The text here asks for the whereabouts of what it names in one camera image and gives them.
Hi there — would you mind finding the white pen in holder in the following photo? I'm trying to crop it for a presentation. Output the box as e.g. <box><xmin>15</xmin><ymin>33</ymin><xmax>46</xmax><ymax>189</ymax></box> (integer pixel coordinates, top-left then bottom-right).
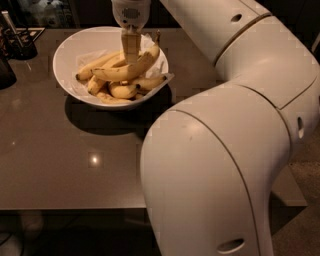
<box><xmin>1</xmin><ymin>10</ymin><xmax>23</xmax><ymax>49</ymax></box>

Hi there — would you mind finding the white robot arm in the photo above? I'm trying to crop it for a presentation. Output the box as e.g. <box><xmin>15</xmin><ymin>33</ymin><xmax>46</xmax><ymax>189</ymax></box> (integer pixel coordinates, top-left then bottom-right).
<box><xmin>140</xmin><ymin>0</ymin><xmax>319</xmax><ymax>256</ymax></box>

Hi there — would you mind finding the bottom small yellow banana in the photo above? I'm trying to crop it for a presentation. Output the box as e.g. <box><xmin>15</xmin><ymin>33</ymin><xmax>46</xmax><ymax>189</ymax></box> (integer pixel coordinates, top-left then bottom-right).
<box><xmin>96</xmin><ymin>92</ymin><xmax>131</xmax><ymax>104</ymax></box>

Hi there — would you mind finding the small yellow banana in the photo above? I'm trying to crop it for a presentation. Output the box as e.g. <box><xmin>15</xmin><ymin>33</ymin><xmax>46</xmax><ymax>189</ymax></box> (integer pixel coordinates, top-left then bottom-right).
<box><xmin>130</xmin><ymin>75</ymin><xmax>166</xmax><ymax>91</ymax></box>
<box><xmin>96</xmin><ymin>92</ymin><xmax>131</xmax><ymax>104</ymax></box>
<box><xmin>108</xmin><ymin>82</ymin><xmax>140</xmax><ymax>99</ymax></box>

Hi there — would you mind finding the large front yellow banana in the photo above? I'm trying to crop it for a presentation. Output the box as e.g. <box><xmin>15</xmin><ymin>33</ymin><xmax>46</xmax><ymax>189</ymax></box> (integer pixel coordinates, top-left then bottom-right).
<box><xmin>92</xmin><ymin>32</ymin><xmax>161</xmax><ymax>82</ymax></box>

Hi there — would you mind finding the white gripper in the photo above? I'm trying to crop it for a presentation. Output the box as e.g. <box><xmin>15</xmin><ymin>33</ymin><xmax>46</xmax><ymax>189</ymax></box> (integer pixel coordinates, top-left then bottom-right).
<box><xmin>111</xmin><ymin>0</ymin><xmax>151</xmax><ymax>64</ymax></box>

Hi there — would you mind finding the small right yellow banana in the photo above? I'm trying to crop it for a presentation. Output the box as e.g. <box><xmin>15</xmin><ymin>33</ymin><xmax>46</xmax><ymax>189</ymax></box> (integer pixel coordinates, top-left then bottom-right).
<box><xmin>130</xmin><ymin>75</ymin><xmax>166</xmax><ymax>91</ymax></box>

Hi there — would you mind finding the middle yellow banana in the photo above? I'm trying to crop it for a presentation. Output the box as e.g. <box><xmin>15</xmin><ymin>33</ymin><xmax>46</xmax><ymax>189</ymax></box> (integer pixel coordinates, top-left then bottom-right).
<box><xmin>88</xmin><ymin>52</ymin><xmax>125</xmax><ymax>95</ymax></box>

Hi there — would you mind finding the dark round object left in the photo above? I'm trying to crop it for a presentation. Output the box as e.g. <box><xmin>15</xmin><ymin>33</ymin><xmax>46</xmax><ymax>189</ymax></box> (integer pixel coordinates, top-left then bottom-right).
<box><xmin>0</xmin><ymin>55</ymin><xmax>17</xmax><ymax>89</ymax></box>

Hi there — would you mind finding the back yellow banana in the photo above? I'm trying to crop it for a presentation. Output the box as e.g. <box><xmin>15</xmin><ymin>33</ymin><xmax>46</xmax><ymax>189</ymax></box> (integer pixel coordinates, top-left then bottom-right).
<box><xmin>75</xmin><ymin>51</ymin><xmax>121</xmax><ymax>81</ymax></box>

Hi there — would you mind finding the small lower yellow banana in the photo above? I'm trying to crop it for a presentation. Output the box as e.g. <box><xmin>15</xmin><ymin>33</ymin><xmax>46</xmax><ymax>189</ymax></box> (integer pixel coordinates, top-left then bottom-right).
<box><xmin>108</xmin><ymin>82</ymin><xmax>140</xmax><ymax>99</ymax></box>

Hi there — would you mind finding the white ceramic bowl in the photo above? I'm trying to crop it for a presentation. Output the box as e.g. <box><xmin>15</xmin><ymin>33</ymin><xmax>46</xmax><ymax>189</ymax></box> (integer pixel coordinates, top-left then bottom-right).
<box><xmin>53</xmin><ymin>27</ymin><xmax>174</xmax><ymax>111</ymax></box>

